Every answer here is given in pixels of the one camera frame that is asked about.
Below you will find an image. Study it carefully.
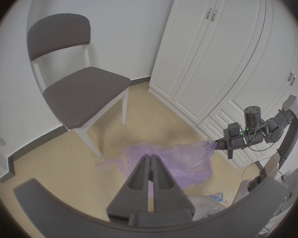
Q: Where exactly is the white wardrobe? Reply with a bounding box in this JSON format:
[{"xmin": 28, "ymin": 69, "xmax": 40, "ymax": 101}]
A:
[{"xmin": 148, "ymin": 0, "xmax": 298, "ymax": 168}]

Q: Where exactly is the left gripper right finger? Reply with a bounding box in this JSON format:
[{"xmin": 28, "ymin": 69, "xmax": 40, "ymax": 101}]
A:
[{"xmin": 151, "ymin": 155, "xmax": 197, "ymax": 220}]

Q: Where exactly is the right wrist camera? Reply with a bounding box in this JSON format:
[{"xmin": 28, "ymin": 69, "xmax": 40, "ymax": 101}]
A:
[{"xmin": 223, "ymin": 122, "xmax": 243, "ymax": 139}]

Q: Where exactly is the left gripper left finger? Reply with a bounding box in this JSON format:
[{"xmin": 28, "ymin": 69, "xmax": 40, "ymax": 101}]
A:
[{"xmin": 107, "ymin": 155, "xmax": 151, "ymax": 224}]

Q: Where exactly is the purple plastic bag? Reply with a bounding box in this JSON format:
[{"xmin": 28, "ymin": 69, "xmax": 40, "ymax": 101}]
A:
[{"xmin": 94, "ymin": 139, "xmax": 218, "ymax": 198}]

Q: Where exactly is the white chair with grey seat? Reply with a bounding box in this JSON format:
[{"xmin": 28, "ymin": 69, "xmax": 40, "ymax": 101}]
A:
[{"xmin": 27, "ymin": 13, "xmax": 132, "ymax": 158}]

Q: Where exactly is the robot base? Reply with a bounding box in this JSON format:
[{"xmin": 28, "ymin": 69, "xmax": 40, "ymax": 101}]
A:
[{"xmin": 186, "ymin": 158, "xmax": 298, "ymax": 222}]

